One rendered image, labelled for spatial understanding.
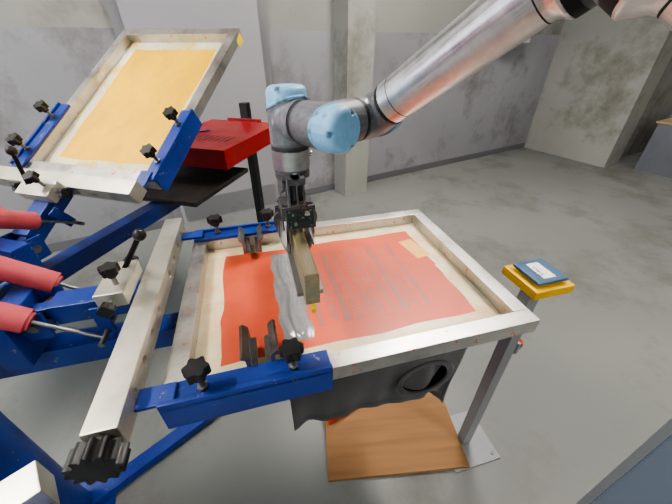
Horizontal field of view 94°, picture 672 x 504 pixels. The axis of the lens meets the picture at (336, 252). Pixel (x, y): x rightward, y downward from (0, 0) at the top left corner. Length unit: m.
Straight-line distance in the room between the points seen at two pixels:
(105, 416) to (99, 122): 1.19
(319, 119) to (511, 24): 0.27
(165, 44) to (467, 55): 1.49
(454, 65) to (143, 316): 0.71
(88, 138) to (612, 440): 2.55
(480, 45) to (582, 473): 1.73
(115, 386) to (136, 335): 0.11
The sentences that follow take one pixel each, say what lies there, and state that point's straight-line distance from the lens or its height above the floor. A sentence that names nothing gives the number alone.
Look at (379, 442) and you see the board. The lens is 1.65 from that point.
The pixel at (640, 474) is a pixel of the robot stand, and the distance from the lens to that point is 0.66.
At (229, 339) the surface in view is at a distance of 0.76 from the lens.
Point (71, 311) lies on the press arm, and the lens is 0.90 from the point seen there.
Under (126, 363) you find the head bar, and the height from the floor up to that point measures 1.04.
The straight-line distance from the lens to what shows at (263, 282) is 0.89.
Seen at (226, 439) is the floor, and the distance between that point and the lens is 1.74.
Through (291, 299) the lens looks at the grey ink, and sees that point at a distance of 0.82.
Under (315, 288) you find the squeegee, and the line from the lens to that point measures 0.61.
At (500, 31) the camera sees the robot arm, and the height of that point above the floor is 1.52.
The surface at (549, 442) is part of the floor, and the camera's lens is 1.92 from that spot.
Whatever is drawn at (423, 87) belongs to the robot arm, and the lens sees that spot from 0.55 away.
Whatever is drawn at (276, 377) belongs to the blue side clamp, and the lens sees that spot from 0.61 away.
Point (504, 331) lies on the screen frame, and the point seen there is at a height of 0.98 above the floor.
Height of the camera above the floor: 1.51
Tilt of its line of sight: 34 degrees down
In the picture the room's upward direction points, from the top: straight up
